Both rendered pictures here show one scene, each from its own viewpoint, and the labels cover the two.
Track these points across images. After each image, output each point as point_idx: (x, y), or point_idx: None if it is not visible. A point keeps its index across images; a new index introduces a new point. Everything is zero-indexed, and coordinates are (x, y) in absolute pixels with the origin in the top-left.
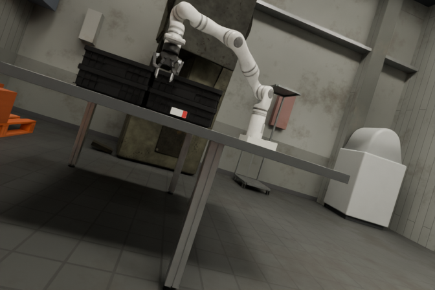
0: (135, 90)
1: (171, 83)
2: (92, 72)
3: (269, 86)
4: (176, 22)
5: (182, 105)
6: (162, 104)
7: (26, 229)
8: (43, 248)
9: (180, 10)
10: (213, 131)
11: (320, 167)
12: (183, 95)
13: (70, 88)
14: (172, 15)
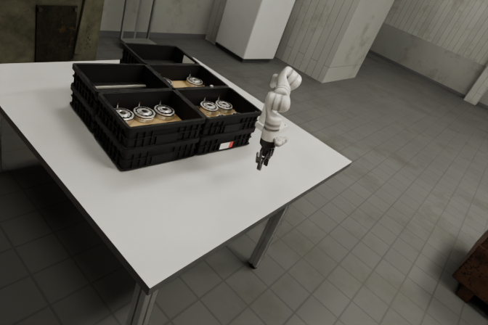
0: (187, 145)
1: (220, 124)
2: (143, 151)
3: None
4: (279, 121)
5: (228, 137)
6: (212, 145)
7: None
8: (176, 302)
9: (285, 111)
10: (303, 192)
11: (342, 168)
12: (231, 130)
13: (233, 238)
14: (269, 109)
